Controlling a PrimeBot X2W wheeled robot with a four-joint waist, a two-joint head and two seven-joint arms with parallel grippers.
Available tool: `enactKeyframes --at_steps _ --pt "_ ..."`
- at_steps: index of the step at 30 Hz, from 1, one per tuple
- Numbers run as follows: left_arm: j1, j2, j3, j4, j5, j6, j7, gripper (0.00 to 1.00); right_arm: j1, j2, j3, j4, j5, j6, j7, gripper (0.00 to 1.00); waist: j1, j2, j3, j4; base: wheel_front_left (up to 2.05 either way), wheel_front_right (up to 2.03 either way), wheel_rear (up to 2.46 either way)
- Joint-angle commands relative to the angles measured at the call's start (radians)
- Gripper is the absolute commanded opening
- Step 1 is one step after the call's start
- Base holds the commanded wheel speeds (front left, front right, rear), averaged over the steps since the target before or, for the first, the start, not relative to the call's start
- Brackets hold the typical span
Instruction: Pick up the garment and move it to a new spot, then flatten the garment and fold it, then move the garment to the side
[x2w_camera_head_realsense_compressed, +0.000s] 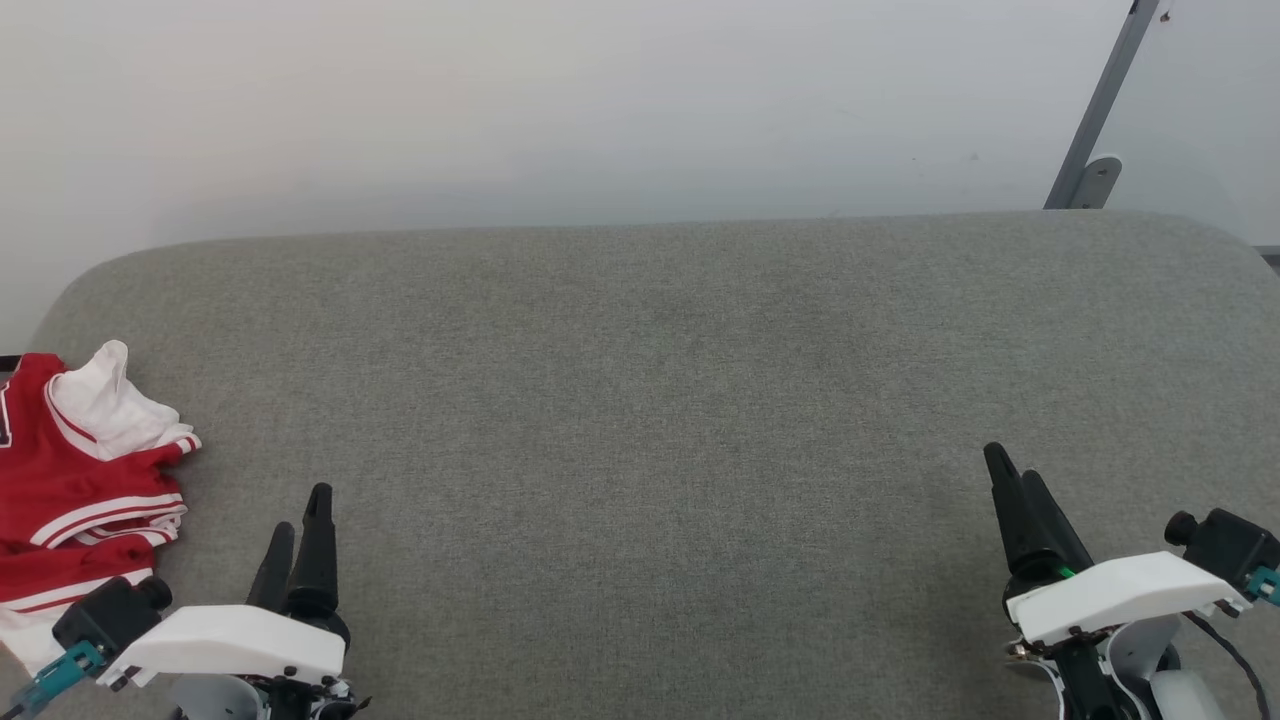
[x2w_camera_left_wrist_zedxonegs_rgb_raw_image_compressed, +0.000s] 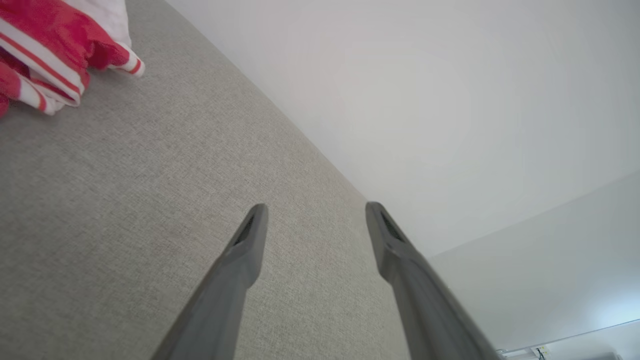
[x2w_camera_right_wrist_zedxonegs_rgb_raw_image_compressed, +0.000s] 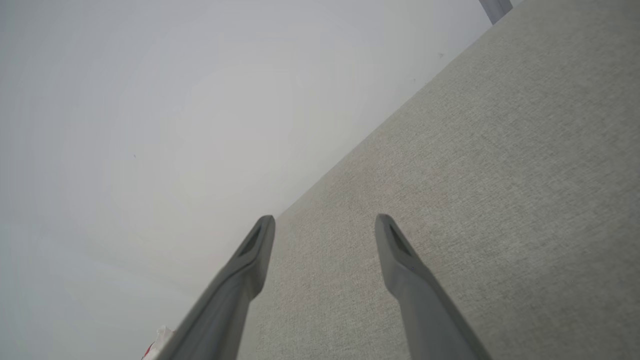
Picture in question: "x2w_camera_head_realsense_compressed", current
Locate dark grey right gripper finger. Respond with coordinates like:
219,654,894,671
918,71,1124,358
983,442,1067,600
1021,469,1097,578

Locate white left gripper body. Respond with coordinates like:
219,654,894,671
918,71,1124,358
97,604,347,692

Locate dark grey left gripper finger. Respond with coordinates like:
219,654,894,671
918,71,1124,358
247,521,297,614
288,483,351,637

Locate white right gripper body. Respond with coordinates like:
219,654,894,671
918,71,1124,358
1005,551,1252,647

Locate red and white basketball shorts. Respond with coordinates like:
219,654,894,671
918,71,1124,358
0,340,202,677

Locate grey fabric sofa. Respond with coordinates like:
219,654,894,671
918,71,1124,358
0,210,1280,720

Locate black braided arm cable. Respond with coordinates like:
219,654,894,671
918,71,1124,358
1184,609,1277,720

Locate teal left camera connector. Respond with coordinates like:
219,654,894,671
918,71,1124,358
8,640,107,715

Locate grey metal post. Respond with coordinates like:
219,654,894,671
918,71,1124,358
1043,0,1167,212

